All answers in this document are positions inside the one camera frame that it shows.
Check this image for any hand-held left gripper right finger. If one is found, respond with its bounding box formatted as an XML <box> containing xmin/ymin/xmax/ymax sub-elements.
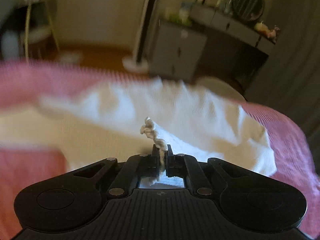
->
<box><xmin>164</xmin><ymin>144</ymin><xmax>253</xmax><ymax>196</ymax></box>

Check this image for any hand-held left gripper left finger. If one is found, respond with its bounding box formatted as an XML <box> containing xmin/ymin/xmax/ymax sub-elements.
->
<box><xmin>66</xmin><ymin>145</ymin><xmax>162</xmax><ymax>197</ymax></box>

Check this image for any white knit garment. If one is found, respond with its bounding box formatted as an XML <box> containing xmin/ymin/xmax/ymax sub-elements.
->
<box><xmin>0</xmin><ymin>76</ymin><xmax>278</xmax><ymax>188</ymax></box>

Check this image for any grey bedside cabinet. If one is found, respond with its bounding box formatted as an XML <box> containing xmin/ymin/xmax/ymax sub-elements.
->
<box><xmin>149</xmin><ymin>19</ymin><xmax>208</xmax><ymax>83</ymax></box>

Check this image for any pink ribbed blanket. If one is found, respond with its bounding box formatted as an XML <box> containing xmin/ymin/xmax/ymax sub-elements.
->
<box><xmin>0</xmin><ymin>61</ymin><xmax>320</xmax><ymax>240</ymax></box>

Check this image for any white bathroom scale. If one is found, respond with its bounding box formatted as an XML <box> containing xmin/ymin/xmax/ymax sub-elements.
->
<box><xmin>59</xmin><ymin>51</ymin><xmax>83</xmax><ymax>65</ymax></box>

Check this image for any white tower fan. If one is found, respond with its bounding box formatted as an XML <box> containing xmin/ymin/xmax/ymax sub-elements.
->
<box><xmin>122</xmin><ymin>0</ymin><xmax>162</xmax><ymax>72</ymax></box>

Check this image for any green packet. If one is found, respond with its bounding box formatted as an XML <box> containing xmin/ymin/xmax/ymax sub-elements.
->
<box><xmin>165</xmin><ymin>2</ymin><xmax>193</xmax><ymax>27</ymax></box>

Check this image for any grey desk with black legs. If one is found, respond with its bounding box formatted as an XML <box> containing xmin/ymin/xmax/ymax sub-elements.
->
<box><xmin>190</xmin><ymin>5</ymin><xmax>277</xmax><ymax>92</ymax></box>

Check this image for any small plush toy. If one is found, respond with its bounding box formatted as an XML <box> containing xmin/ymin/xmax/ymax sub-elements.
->
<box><xmin>254</xmin><ymin>21</ymin><xmax>280</xmax><ymax>40</ymax></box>

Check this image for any grey curtain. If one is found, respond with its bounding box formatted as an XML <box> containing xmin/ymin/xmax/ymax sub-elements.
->
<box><xmin>246</xmin><ymin>0</ymin><xmax>320</xmax><ymax>140</ymax></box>

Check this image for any wooden shelf rack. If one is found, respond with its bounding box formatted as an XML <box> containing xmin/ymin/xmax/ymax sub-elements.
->
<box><xmin>0</xmin><ymin>0</ymin><xmax>60</xmax><ymax>61</ymax></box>

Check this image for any white bin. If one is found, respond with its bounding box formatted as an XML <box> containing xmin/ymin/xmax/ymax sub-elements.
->
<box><xmin>1</xmin><ymin>29</ymin><xmax>20</xmax><ymax>58</ymax></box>

